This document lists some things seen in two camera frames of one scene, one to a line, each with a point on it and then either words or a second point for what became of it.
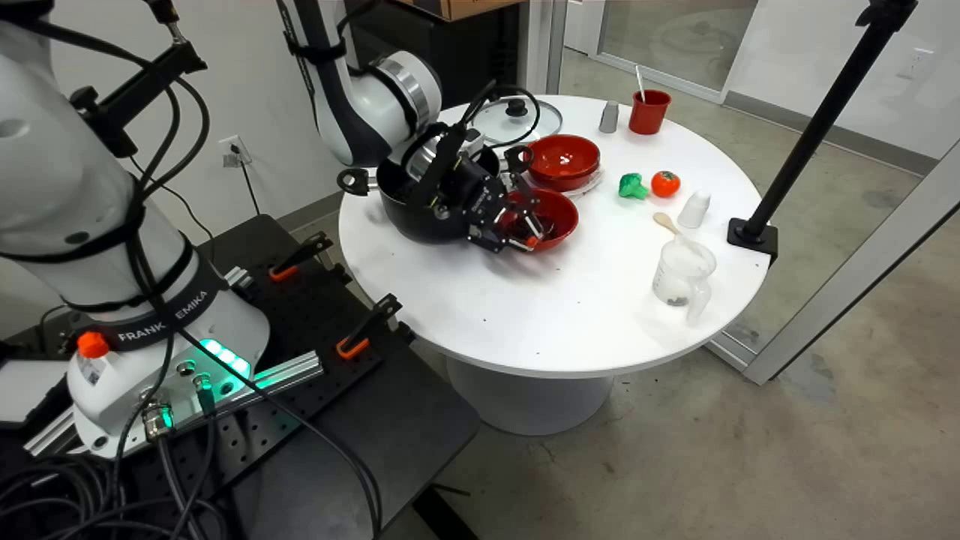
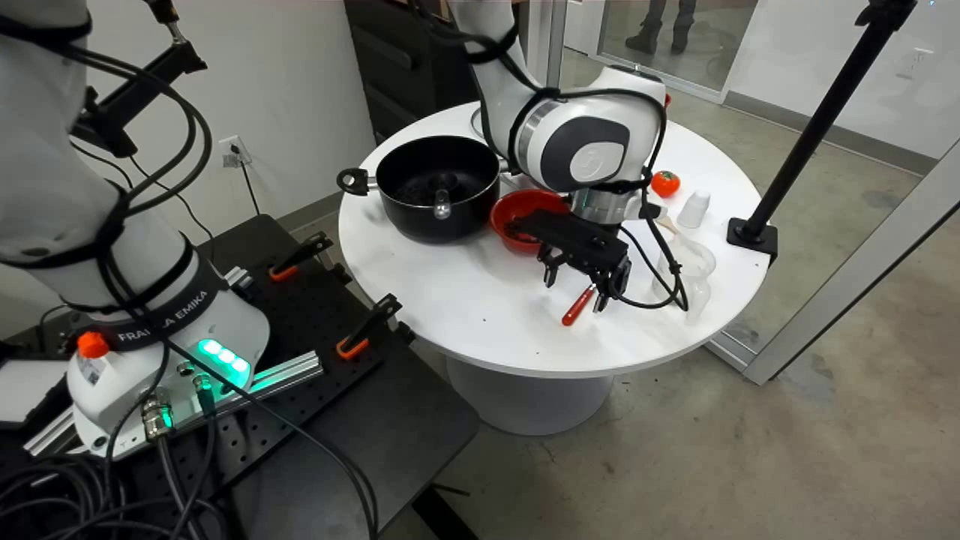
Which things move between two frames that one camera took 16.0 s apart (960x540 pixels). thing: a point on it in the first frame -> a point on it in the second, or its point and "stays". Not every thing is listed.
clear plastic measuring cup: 681,274 stays
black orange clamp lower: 360,338 stays
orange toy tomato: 663,183 stays
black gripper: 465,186 -> 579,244
